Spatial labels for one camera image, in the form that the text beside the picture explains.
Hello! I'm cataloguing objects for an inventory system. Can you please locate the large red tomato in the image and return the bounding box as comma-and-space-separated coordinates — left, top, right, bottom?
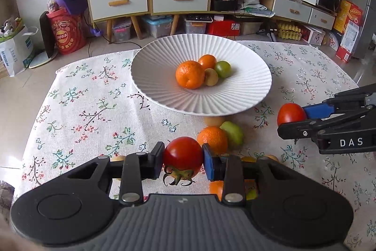
277, 103, 307, 126

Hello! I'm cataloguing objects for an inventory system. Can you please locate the green-red tomato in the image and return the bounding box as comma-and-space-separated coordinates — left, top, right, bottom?
220, 121, 244, 149

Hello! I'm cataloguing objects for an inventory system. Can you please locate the red tomato with stem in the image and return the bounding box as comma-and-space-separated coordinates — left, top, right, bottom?
163, 136, 203, 187

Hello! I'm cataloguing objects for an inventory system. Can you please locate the tan longan fruit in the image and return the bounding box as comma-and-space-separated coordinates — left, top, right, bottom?
204, 68, 219, 87
111, 155, 125, 162
266, 155, 279, 162

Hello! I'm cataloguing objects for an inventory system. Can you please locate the large orange mandarin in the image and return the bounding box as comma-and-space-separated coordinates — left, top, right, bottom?
175, 60, 205, 89

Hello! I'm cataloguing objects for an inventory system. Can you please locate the small orange tomato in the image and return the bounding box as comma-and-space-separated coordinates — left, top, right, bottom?
198, 54, 217, 69

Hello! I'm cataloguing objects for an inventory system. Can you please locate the green tomato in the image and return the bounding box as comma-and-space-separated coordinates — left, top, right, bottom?
214, 61, 232, 79
244, 180, 258, 201

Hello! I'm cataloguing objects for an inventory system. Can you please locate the yellow-orange tomato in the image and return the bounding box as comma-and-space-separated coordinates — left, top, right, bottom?
241, 156, 257, 163

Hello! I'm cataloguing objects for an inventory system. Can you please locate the brown longan fruit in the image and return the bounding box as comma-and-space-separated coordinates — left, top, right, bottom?
203, 117, 226, 127

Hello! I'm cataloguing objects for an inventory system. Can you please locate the floral tablecloth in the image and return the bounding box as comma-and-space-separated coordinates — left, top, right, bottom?
15, 41, 375, 250

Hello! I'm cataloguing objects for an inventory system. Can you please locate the yellow egg carton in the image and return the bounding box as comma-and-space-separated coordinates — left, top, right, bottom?
277, 21, 302, 41

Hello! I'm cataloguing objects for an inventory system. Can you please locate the white ribbed plate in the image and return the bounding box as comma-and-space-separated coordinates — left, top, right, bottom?
131, 34, 272, 117

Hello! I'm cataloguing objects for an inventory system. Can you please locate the red box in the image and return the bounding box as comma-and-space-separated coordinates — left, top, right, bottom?
206, 20, 240, 37

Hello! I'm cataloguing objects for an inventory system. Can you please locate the low wooden tv cabinet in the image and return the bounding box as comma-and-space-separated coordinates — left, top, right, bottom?
210, 0, 335, 30

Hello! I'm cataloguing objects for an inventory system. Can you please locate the clear storage bin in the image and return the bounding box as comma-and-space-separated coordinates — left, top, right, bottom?
141, 15, 173, 38

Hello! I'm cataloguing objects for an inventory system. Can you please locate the red gift bucket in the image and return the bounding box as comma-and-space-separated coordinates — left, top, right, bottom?
47, 8, 86, 55

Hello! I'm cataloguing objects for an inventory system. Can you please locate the white paper bag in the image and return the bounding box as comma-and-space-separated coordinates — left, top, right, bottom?
1, 26, 39, 77

